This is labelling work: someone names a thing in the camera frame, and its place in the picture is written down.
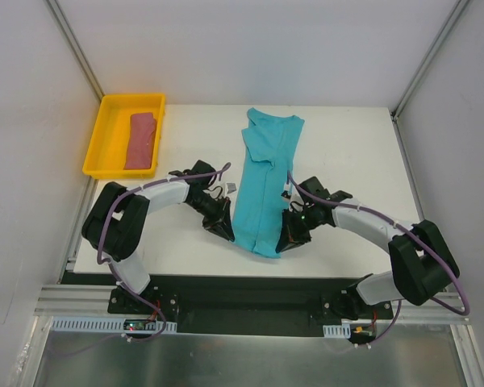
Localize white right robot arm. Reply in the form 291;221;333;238
276;177;460;320

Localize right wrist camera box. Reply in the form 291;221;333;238
281;185;298;203

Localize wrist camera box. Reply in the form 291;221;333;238
281;185;298;203
222;182;237;197

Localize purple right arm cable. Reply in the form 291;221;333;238
286;171;471;356

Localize yellow plastic bin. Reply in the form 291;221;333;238
82;94;166;180

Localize red folded t shirt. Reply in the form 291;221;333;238
124;112;156;170

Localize right aluminium corner post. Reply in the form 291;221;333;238
390;0;473;123

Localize cyan t shirt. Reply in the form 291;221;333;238
232;108;304;258

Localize right white cable duct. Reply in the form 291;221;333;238
323;322;351;339

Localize aluminium front rail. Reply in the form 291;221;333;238
34;284;470;325

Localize aluminium corner post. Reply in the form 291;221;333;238
44;0;105;102
390;0;473;123

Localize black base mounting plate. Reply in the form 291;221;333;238
106;273;394;338

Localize left grey cable duct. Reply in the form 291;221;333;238
51;317;177;335

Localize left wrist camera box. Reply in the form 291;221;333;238
222;182;237;197

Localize left aluminium corner post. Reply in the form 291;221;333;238
44;0;105;102

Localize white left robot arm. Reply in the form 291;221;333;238
81;160;235;314

